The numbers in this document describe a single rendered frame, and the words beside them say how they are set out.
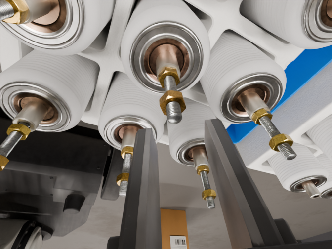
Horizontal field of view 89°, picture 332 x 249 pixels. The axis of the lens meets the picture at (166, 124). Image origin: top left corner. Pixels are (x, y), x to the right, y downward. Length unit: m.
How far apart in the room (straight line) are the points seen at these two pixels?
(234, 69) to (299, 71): 0.29
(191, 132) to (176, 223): 0.99
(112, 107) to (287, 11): 0.21
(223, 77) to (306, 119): 0.28
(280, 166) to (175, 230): 0.84
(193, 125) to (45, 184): 0.43
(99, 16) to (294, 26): 0.18
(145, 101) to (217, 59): 0.11
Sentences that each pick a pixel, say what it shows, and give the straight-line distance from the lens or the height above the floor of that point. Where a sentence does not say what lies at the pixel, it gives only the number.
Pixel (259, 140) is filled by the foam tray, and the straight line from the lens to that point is 0.51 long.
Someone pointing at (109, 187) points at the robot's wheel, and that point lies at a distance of 0.53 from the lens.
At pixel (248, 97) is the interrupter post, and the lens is 0.23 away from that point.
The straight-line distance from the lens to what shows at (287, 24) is 0.22.
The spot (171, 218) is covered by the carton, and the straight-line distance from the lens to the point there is 1.21.
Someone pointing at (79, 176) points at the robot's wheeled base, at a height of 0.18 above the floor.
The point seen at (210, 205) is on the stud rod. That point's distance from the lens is 0.25.
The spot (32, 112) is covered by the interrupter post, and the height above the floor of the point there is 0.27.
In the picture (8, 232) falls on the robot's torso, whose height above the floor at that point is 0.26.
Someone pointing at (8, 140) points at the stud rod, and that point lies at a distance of 0.22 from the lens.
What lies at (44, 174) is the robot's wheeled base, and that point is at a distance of 0.52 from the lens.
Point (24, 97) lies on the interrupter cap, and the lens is 0.26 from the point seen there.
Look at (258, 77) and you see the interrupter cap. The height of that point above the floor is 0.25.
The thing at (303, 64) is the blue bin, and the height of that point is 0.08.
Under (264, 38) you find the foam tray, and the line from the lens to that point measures 0.30.
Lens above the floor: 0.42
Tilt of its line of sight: 47 degrees down
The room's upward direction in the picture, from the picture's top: 175 degrees clockwise
